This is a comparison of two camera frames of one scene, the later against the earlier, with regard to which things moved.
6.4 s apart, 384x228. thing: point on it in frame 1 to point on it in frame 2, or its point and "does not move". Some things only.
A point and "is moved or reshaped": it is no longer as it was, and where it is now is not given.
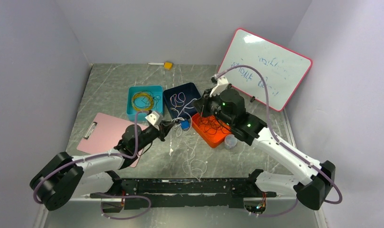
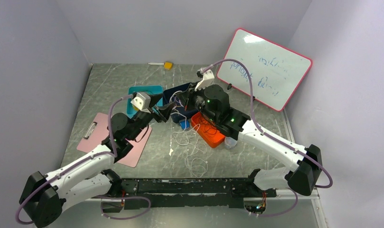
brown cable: (211, 124) does not move
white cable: (183, 125) is moved or reshaped
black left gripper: (161, 133) to (165, 112)
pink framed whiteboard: (282, 69) does not move
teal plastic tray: (143, 99) does not move
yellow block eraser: (168, 65) does not move
